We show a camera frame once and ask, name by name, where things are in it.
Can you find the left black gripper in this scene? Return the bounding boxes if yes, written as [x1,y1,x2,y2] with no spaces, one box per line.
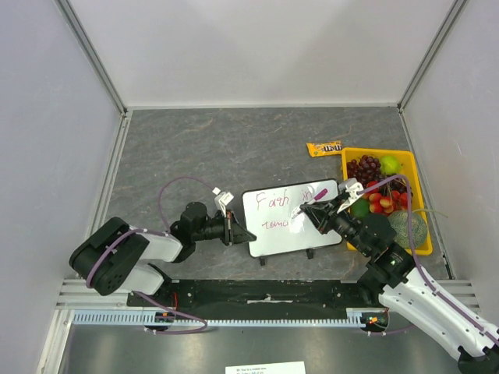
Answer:
[193,209,255,245]

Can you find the magenta whiteboard marker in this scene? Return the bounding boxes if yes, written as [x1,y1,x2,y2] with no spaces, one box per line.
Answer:
[292,189,328,219]

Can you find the white whiteboard black frame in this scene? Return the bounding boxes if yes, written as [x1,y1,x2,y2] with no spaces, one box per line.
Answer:
[242,178,342,258]

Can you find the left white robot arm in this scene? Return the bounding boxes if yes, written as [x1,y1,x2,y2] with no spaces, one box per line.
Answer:
[69,202,257,306]

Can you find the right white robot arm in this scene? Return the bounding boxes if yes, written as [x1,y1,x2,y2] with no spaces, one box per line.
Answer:
[299,199,498,373]

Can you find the green lime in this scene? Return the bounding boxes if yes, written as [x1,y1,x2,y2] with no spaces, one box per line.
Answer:
[350,198,370,220]

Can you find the red cherries cluster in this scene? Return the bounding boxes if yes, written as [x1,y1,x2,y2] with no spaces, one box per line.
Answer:
[363,178,409,216]

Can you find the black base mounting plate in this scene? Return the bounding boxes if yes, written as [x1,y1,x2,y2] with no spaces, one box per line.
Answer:
[151,280,388,319]

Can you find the yellow candy packet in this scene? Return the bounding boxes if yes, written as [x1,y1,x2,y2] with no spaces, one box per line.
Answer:
[306,140,343,158]

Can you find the purple grape bunch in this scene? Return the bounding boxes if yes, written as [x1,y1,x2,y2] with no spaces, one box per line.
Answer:
[346,154,383,187]

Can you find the green netted melon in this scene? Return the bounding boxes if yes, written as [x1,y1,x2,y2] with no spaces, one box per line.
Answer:
[388,210,428,249]

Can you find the green pear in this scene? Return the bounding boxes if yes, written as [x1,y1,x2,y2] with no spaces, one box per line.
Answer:
[380,154,402,175]

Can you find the yellow plastic fruit tray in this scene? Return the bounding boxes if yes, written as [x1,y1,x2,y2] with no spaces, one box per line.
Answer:
[340,146,434,256]

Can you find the white paper label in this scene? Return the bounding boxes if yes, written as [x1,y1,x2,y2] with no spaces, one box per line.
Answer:
[225,362,306,374]

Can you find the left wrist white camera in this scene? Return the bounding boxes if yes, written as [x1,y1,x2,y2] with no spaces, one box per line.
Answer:
[212,187,234,217]

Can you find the whiteboard metal wire stand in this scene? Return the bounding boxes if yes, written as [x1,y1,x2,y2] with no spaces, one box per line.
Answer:
[258,248,315,266]

